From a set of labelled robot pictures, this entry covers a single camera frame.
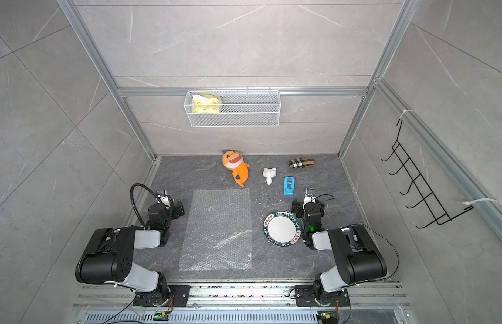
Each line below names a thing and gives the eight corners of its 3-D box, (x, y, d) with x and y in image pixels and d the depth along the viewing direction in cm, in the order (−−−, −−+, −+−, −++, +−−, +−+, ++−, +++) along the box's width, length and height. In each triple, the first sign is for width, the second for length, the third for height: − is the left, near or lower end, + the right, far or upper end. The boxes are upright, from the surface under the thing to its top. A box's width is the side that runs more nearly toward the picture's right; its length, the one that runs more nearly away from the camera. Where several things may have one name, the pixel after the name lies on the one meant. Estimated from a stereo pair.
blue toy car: (283, 195, 105) (284, 191, 102) (283, 179, 111) (284, 175, 108) (294, 196, 104) (295, 192, 101) (293, 180, 111) (294, 176, 108)
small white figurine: (263, 184, 109) (263, 180, 106) (262, 171, 115) (262, 167, 112) (276, 184, 109) (277, 180, 106) (275, 171, 115) (276, 167, 112)
